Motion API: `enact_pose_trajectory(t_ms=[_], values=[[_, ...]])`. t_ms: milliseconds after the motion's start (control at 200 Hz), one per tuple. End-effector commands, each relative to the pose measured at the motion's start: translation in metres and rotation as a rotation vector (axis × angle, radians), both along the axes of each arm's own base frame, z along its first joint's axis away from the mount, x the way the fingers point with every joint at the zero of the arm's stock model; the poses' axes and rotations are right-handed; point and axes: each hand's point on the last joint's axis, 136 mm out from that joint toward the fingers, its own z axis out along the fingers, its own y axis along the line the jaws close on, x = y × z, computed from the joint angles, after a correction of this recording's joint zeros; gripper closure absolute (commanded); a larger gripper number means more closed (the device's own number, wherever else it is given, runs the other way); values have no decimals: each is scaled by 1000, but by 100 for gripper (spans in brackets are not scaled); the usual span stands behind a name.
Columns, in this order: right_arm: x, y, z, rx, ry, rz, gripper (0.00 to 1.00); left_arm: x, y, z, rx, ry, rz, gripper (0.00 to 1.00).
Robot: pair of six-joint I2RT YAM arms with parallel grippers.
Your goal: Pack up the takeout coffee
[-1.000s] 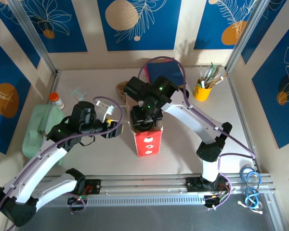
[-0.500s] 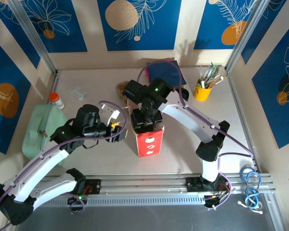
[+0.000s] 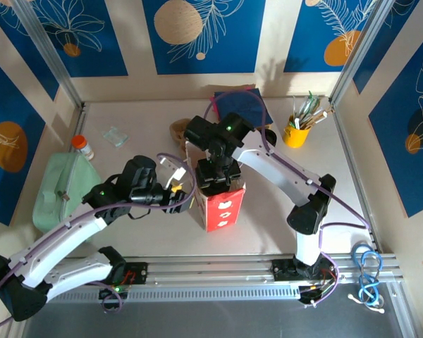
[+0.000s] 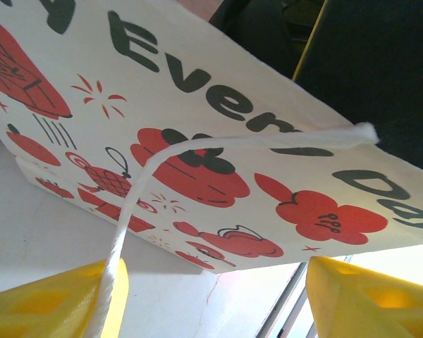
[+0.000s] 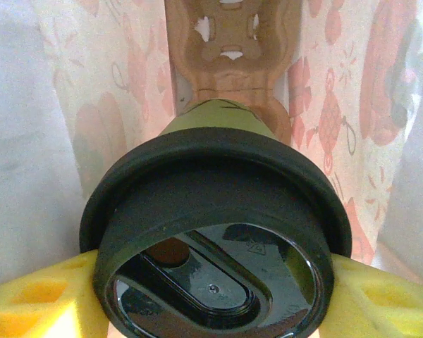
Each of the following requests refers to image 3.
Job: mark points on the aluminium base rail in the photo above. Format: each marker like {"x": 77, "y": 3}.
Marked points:
{"x": 211, "y": 271}

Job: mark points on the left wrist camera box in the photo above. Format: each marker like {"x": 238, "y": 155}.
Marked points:
{"x": 172, "y": 169}

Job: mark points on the clear plastic piece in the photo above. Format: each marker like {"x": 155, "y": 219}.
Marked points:
{"x": 115, "y": 136}

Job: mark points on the grey metal sheet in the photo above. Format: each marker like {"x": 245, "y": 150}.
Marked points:
{"x": 211, "y": 320}

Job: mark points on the navy napkin stack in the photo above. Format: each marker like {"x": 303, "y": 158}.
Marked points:
{"x": 239, "y": 102}

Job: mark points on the green paper wrapped straw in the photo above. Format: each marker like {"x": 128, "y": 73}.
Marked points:
{"x": 316, "y": 104}
{"x": 308, "y": 102}

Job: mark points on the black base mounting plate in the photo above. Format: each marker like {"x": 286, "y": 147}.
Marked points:
{"x": 137, "y": 273}
{"x": 283, "y": 271}

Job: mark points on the white paper wrapped straw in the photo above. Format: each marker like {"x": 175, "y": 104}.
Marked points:
{"x": 295, "y": 107}

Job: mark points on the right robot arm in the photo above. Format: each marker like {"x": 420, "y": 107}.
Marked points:
{"x": 285, "y": 169}

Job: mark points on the red white paper gift bag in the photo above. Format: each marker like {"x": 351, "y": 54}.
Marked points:
{"x": 222, "y": 211}

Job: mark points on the aluminium frame post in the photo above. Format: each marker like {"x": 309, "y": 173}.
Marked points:
{"x": 46, "y": 45}
{"x": 356, "y": 53}

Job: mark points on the yellow stirrer holder cup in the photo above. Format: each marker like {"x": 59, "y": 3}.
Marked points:
{"x": 296, "y": 137}

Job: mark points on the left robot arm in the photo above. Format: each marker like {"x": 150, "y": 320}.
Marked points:
{"x": 56, "y": 239}

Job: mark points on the orange capped bottle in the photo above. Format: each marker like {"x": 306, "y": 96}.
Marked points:
{"x": 82, "y": 146}

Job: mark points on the pink paper napkin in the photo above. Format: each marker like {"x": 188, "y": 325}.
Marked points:
{"x": 214, "y": 105}

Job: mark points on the wooden stirrer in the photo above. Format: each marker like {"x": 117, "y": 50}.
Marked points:
{"x": 319, "y": 116}

